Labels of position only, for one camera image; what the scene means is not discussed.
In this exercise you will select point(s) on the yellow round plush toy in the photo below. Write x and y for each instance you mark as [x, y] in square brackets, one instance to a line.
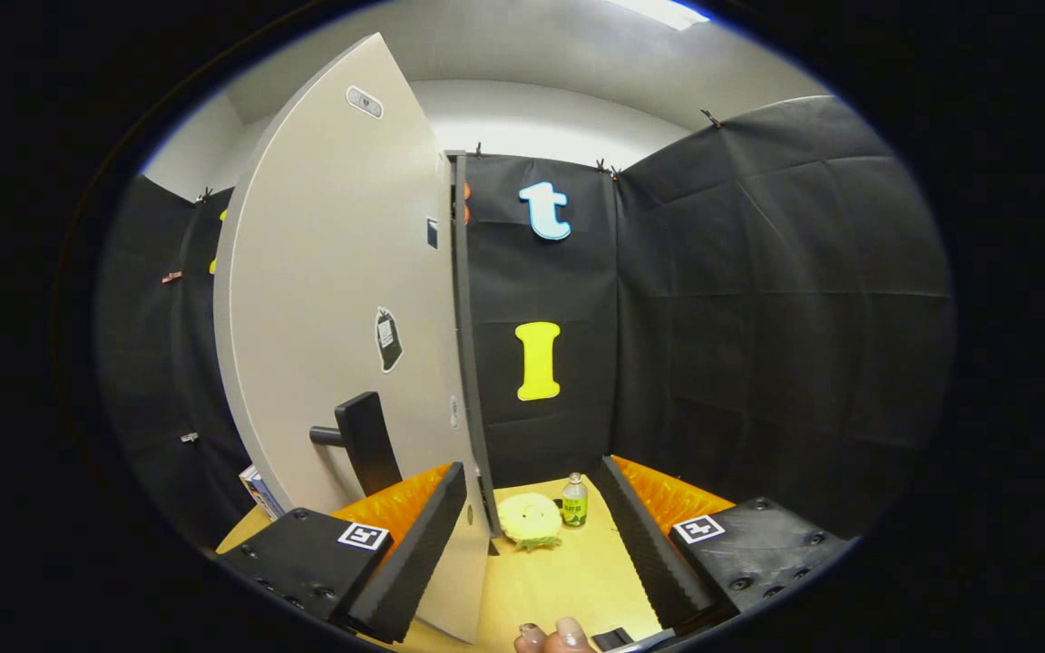
[530, 519]

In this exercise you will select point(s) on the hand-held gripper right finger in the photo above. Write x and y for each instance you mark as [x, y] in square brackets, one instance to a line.
[645, 544]

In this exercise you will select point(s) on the grey shoe cabinet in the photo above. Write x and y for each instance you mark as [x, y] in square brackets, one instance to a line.
[466, 363]

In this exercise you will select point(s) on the grey shoe cabinet door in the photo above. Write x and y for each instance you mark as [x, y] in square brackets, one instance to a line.
[332, 272]

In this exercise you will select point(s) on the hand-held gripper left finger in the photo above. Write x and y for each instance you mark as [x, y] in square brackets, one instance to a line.
[414, 553]

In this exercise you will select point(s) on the small green label bottle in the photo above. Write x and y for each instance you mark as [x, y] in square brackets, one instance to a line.
[574, 503]

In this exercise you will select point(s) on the ceiling light panel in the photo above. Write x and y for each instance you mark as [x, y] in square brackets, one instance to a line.
[659, 11]

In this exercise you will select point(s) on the blue and white books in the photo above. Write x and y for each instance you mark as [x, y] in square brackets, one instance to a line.
[259, 494]

